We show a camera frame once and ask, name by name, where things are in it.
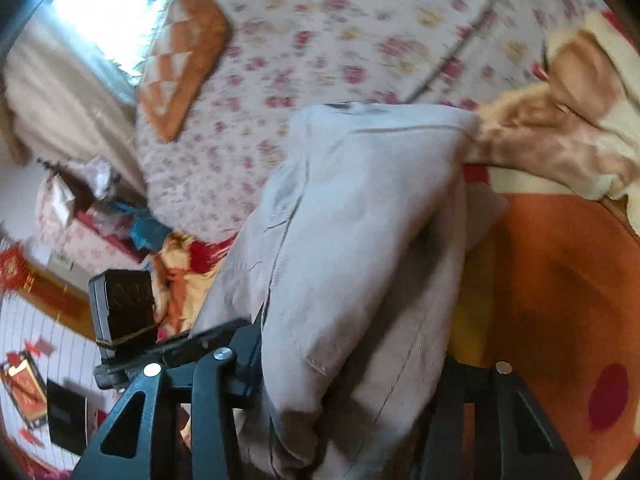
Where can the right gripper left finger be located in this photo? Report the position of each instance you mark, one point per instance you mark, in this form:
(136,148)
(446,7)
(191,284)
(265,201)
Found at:
(178,422)

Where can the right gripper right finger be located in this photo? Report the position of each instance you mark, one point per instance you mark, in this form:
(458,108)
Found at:
(482,424)

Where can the beige grey jacket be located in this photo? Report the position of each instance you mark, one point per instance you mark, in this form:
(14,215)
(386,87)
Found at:
(351,265)

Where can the teal plastic bag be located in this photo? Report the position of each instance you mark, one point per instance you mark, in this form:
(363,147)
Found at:
(146,231)

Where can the pink floral box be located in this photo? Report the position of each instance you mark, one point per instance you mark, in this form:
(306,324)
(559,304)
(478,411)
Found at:
(76,241)

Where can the orange red yellow blanket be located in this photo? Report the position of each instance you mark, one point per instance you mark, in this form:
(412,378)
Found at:
(564,303)

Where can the beige curtain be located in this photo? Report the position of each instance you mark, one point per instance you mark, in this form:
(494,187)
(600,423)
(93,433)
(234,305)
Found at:
(68,101)

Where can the orange brown cushion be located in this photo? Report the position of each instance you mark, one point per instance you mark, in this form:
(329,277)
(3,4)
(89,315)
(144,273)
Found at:
(186,48)

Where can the floral quilt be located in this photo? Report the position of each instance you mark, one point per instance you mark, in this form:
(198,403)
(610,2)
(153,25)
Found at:
(285,55)

